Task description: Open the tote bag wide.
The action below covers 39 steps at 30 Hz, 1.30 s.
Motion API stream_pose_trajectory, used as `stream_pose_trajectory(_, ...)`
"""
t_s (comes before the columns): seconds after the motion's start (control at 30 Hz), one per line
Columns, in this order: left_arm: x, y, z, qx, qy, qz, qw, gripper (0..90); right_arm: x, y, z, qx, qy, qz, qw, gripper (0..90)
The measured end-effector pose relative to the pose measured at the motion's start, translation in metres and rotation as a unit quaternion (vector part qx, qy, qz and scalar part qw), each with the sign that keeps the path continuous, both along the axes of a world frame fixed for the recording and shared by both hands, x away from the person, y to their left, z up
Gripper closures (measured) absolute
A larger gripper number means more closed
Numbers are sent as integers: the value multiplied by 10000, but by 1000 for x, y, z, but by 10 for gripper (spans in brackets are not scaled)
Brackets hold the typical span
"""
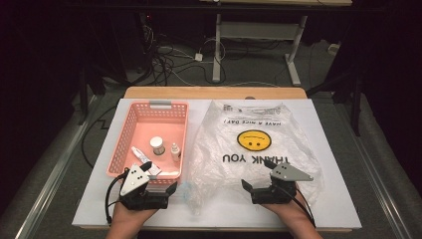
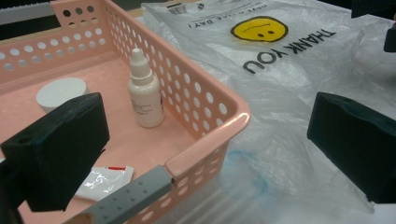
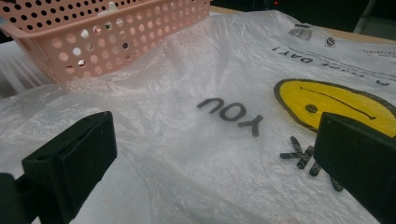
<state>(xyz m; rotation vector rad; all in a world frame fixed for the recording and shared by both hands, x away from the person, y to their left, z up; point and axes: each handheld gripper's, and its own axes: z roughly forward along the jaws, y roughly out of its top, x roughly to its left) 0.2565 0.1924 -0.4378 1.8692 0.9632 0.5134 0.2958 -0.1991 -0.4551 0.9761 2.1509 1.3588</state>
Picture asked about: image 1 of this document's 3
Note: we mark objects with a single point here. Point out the dark round table grommet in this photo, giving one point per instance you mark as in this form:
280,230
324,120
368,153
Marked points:
250,98

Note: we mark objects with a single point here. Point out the white board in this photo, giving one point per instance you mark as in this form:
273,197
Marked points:
331,199

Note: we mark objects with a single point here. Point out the white power adapter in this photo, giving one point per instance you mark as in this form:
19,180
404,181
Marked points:
198,57

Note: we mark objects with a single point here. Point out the white metal desk frame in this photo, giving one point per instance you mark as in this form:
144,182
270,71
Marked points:
258,30

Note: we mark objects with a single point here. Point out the white-capped small medicine bottle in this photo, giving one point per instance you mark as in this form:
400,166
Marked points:
157,143

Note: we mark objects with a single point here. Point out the person's left hand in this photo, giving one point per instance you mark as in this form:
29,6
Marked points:
127,217

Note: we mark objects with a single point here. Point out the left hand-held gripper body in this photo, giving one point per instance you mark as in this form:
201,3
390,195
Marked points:
134,184

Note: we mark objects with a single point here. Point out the metal floor rail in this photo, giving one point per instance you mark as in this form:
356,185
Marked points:
56,172
381,186

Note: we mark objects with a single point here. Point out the white ointment tube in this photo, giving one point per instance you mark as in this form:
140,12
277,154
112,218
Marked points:
138,154

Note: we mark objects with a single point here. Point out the white smiley plastic bag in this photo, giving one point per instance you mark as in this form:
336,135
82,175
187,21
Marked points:
265,156

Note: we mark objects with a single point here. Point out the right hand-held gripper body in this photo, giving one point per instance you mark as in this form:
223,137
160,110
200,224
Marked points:
285,172

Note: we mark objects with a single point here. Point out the pink perforated plastic basket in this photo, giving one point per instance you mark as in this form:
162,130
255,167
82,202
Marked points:
159,127

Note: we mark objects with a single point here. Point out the person's right hand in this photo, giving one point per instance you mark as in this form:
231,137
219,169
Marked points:
293,214

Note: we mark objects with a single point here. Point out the black metal stand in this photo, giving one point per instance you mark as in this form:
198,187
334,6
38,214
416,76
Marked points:
355,106
83,99

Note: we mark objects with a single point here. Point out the small white dropper bottle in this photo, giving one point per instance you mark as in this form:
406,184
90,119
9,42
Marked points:
175,152

